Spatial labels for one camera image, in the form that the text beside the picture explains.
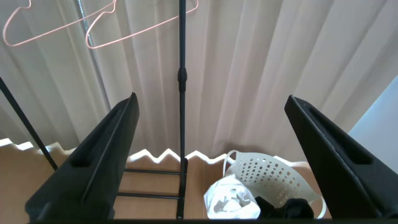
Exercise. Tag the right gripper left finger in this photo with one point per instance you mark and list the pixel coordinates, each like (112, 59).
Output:
(105, 174)

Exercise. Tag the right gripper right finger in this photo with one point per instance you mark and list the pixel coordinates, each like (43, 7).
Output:
(329, 174)

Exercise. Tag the white printed t-shirt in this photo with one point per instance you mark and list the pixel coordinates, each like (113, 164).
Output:
(230, 202)

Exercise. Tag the pink clothes hanger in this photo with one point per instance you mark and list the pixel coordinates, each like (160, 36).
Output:
(46, 33)
(136, 32)

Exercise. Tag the white laundry basket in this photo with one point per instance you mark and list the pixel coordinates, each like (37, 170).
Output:
(280, 183)

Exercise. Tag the black clothes rack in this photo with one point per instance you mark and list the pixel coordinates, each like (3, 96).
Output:
(182, 124)

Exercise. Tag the black garment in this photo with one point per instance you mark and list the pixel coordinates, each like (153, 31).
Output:
(295, 210)

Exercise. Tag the beige curtain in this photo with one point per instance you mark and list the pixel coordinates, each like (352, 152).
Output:
(248, 77)

